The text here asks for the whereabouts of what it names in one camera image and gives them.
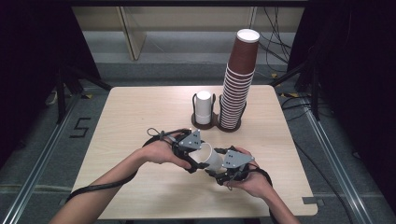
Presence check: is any hand-held gripper cable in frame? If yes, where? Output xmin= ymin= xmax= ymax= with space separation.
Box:
xmin=64 ymin=127 xmax=191 ymax=203
xmin=226 ymin=167 xmax=275 ymax=224

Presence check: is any beige wooden panel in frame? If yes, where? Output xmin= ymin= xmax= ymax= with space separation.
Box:
xmin=116 ymin=7 xmax=148 ymax=62

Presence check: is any left hand-held gripper cable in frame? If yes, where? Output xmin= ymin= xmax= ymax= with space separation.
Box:
xmin=64 ymin=127 xmax=191 ymax=203

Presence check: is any bundle of hanging black cables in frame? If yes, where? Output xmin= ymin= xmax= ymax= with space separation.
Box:
xmin=257 ymin=7 xmax=294 ymax=75

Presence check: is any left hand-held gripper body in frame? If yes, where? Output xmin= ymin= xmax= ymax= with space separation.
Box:
xmin=172 ymin=129 xmax=203 ymax=171

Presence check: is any right hand-held gripper cable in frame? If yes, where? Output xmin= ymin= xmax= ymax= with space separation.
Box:
xmin=226 ymin=167 xmax=275 ymax=224

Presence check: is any black metal stand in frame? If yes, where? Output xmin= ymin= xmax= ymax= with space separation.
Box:
xmin=55 ymin=63 xmax=114 ymax=125
xmin=270 ymin=57 xmax=322 ymax=121

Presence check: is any white paper cup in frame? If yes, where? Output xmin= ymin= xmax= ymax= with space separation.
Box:
xmin=189 ymin=142 xmax=224 ymax=173
xmin=194 ymin=90 xmax=213 ymax=126

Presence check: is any yellow black floor tape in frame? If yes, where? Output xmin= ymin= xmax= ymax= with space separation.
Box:
xmin=270 ymin=73 xmax=301 ymax=99

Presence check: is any stack of brown cups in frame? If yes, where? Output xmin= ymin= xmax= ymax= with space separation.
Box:
xmin=219 ymin=63 xmax=256 ymax=131

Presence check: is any black curtain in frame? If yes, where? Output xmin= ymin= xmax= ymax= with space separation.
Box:
xmin=288 ymin=0 xmax=396 ymax=213
xmin=0 ymin=0 xmax=102 ymax=162

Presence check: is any black wire cup rack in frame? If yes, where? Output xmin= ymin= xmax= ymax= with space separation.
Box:
xmin=191 ymin=92 xmax=248 ymax=133

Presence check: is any person's right hand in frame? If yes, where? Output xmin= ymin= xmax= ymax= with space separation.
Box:
xmin=223 ymin=147 xmax=269 ymax=200

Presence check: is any person's left hand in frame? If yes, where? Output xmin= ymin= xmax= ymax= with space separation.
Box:
xmin=138 ymin=132 xmax=192 ymax=171

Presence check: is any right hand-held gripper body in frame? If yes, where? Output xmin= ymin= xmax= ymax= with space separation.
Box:
xmin=219 ymin=146 xmax=260 ymax=187

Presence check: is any aluminium floor rail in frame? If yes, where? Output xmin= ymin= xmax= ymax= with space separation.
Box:
xmin=0 ymin=92 xmax=83 ymax=224
xmin=302 ymin=98 xmax=372 ymax=224

